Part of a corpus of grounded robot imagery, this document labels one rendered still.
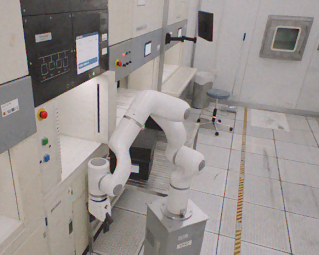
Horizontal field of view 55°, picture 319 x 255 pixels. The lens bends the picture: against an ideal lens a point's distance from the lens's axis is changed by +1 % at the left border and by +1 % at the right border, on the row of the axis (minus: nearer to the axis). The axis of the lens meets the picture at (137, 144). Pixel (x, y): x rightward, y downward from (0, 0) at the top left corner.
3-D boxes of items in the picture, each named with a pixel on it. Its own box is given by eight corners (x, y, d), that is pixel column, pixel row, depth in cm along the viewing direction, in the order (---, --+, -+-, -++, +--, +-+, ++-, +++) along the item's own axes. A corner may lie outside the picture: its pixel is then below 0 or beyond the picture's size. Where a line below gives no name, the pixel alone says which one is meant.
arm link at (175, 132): (186, 175, 166) (163, 163, 176) (198, 158, 170) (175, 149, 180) (164, 111, 130) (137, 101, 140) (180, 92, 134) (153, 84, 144)
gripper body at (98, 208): (113, 195, 125) (113, 217, 130) (98, 184, 131) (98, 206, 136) (99, 203, 120) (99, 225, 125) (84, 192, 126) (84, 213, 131)
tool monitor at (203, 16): (210, 51, 318) (216, 13, 302) (161, 46, 332) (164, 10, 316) (214, 46, 352) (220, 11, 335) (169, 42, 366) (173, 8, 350)
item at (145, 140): (150, 163, 201) (152, 145, 196) (107, 156, 206) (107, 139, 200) (156, 143, 227) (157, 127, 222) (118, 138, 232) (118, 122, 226)
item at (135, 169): (109, 175, 213) (109, 153, 205) (118, 156, 237) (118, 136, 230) (147, 181, 209) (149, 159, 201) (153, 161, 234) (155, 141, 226)
